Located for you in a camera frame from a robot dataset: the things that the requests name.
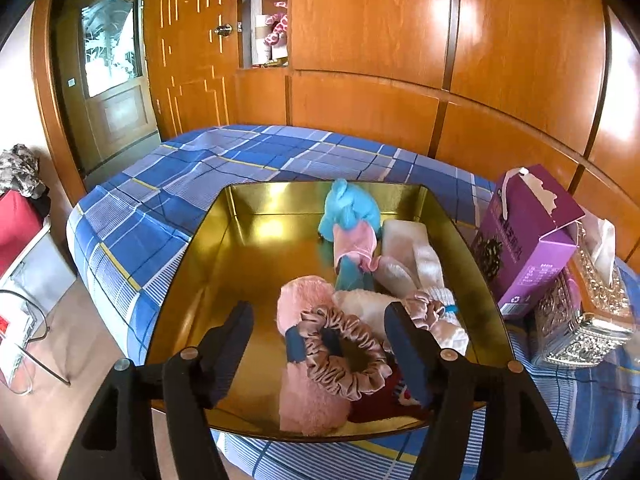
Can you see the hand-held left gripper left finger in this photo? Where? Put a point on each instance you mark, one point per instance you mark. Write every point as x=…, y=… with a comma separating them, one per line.
x=240, y=340

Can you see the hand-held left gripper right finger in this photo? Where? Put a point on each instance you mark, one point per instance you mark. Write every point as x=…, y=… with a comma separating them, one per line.
x=407, y=355

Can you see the brown satin scrunchie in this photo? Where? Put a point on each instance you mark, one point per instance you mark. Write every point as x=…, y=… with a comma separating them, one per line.
x=367, y=370

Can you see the light pink satin scrunchie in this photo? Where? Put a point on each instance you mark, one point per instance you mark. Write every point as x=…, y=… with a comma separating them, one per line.
x=430, y=310

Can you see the red fuzzy christmas sock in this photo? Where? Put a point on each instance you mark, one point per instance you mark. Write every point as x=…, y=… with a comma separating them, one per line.
x=375, y=400

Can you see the gold tin box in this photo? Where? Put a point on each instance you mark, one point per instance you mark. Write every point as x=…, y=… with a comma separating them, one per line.
x=250, y=260

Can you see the white ribbed sock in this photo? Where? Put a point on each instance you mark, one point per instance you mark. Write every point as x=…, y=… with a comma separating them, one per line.
x=430, y=272

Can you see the pink fuzzy socks blue band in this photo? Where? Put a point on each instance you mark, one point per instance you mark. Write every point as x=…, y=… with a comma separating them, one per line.
x=305, y=400

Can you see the cream knitted sock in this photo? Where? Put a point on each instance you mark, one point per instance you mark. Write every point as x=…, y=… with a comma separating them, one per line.
x=402, y=240

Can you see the blue and pink plush toy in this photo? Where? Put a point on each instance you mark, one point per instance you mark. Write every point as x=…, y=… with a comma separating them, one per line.
x=345, y=205

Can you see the purple carton box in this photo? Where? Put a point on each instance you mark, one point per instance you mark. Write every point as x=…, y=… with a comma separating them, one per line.
x=530, y=260

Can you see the silver embossed tissue box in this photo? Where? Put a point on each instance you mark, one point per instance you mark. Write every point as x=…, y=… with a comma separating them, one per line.
x=565, y=330

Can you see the blue plaid bed sheet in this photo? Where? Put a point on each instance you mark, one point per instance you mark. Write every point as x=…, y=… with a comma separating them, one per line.
x=150, y=200

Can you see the white storage box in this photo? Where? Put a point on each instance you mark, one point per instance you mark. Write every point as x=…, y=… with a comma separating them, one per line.
x=45, y=280

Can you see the white tissue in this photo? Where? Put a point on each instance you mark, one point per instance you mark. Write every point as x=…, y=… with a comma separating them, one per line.
x=602, y=245

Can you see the red bag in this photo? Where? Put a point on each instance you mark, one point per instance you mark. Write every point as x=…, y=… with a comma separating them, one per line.
x=15, y=225

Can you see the wooden door with glass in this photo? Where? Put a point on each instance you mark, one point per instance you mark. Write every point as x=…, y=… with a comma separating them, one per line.
x=120, y=115

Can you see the camouflage cloth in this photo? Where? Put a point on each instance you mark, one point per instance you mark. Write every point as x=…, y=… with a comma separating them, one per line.
x=20, y=165

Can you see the metal door knob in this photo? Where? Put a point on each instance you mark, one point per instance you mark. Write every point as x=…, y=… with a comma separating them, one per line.
x=223, y=30

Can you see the pink giraffe plush toy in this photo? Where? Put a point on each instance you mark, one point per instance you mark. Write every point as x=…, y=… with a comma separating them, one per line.
x=277, y=25

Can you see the wooden wardrobe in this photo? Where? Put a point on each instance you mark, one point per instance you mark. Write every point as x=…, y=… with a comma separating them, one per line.
x=375, y=35

